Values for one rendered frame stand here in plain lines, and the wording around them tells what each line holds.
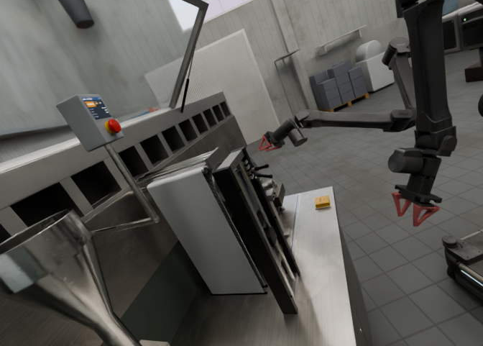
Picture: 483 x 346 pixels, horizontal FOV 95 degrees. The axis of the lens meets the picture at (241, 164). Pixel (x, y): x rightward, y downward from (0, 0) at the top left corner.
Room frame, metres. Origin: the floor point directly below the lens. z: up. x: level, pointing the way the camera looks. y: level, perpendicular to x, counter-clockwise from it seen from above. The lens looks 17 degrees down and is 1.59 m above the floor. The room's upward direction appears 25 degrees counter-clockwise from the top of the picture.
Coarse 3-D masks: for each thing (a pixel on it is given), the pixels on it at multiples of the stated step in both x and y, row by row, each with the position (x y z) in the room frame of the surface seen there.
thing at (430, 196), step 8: (416, 176) 0.54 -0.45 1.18; (424, 176) 0.52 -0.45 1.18; (432, 176) 0.53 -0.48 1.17; (408, 184) 0.55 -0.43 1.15; (416, 184) 0.53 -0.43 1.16; (424, 184) 0.52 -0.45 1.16; (432, 184) 0.52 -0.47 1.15; (408, 192) 0.54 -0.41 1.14; (416, 192) 0.53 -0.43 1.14; (424, 192) 0.52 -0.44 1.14; (424, 200) 0.50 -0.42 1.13; (440, 200) 0.49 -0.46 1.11
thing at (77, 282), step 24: (72, 264) 0.34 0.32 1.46; (96, 264) 0.38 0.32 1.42; (24, 288) 0.30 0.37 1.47; (48, 288) 0.31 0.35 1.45; (72, 288) 0.33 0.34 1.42; (96, 288) 0.36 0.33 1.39; (48, 312) 0.32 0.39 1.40; (72, 312) 0.33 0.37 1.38; (96, 312) 0.35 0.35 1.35; (120, 336) 0.36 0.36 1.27
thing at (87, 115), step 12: (72, 96) 0.46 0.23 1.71; (84, 96) 0.47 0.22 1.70; (96, 96) 0.51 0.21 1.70; (60, 108) 0.46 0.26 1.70; (72, 108) 0.46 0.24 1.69; (84, 108) 0.46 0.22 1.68; (96, 108) 0.49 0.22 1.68; (72, 120) 0.46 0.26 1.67; (84, 120) 0.46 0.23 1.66; (96, 120) 0.47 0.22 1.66; (108, 120) 0.50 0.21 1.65; (84, 132) 0.46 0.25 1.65; (96, 132) 0.46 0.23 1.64; (108, 132) 0.48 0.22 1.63; (120, 132) 0.52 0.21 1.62; (84, 144) 0.46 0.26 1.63; (96, 144) 0.46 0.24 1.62
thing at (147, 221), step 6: (132, 222) 0.52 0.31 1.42; (138, 222) 0.51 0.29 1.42; (144, 222) 0.50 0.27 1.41; (150, 222) 0.49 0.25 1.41; (156, 222) 0.49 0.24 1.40; (108, 228) 0.56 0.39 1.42; (114, 228) 0.55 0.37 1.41; (120, 228) 0.54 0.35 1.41; (126, 228) 0.53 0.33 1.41; (96, 234) 0.58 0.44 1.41; (102, 234) 0.57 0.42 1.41
